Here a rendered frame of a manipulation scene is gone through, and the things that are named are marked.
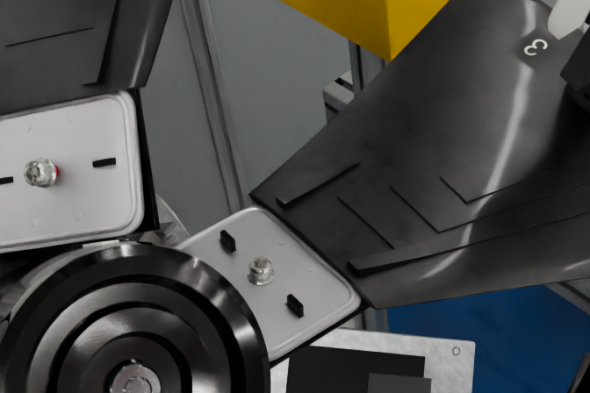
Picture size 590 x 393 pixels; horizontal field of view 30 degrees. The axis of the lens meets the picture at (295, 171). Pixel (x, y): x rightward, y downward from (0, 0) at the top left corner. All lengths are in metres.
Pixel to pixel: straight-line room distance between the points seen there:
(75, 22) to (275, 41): 1.10
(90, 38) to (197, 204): 1.15
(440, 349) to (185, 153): 0.92
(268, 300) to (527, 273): 0.13
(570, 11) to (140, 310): 0.25
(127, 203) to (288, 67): 1.16
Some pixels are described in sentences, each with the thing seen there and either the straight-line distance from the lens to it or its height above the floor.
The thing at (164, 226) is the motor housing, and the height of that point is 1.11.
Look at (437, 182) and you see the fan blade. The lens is 0.58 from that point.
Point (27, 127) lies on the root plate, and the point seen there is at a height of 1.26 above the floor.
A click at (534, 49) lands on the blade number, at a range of 0.66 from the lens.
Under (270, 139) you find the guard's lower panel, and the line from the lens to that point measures 1.68.
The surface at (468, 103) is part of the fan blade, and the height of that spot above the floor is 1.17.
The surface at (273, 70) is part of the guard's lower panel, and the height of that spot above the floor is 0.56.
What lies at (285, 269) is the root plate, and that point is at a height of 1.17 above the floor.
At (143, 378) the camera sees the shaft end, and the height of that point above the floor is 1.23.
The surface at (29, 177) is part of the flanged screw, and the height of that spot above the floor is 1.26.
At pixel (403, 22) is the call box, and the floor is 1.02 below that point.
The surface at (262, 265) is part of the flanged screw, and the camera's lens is 0.54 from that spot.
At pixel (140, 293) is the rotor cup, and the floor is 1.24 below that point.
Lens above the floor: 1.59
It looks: 45 degrees down
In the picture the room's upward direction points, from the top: 10 degrees counter-clockwise
